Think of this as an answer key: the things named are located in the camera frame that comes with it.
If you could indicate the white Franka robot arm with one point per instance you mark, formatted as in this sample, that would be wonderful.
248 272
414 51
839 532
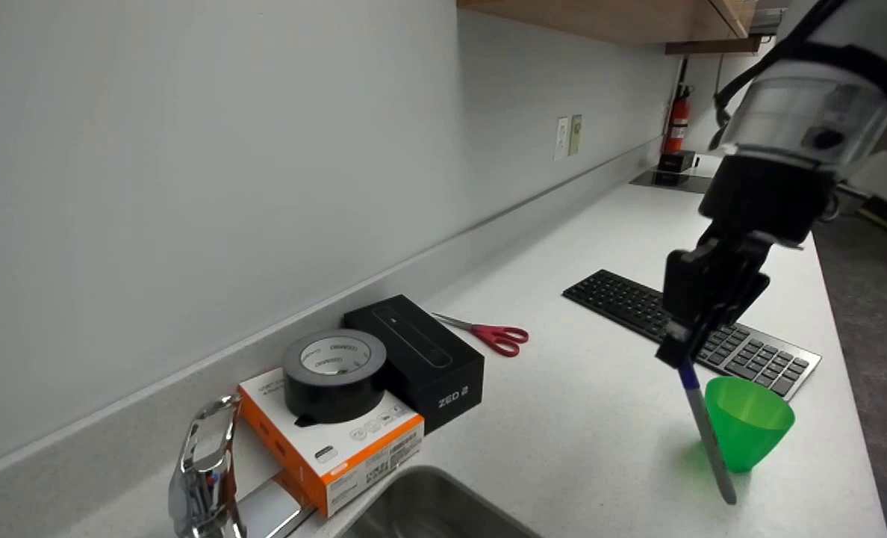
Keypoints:
832 91

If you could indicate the chrome faucet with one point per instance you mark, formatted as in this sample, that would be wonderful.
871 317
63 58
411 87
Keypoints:
203 478

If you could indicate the wooden wall cabinet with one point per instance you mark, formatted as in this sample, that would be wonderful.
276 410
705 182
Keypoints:
611 17

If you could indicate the red fire extinguisher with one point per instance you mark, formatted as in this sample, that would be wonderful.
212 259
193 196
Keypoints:
676 121

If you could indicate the black duct tape roll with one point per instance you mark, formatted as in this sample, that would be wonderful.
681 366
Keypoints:
334 383

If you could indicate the orange and white box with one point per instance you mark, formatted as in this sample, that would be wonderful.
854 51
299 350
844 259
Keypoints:
331 453

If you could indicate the blue capped grey marker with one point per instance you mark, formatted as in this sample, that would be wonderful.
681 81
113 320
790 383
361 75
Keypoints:
711 435

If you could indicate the white wall outlet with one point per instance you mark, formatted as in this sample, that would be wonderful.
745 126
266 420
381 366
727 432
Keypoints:
567 136

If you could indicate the green plastic cup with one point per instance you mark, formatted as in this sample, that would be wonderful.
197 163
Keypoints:
757 420

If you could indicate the steel sink basin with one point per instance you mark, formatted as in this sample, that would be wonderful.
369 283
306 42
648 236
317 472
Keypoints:
430 508

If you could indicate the black and silver keyboard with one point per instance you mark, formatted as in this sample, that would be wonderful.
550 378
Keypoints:
759 360

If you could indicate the black rectangular box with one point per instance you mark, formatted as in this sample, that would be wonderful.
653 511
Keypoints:
421 354

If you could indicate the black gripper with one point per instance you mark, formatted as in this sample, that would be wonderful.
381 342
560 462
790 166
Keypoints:
765 199

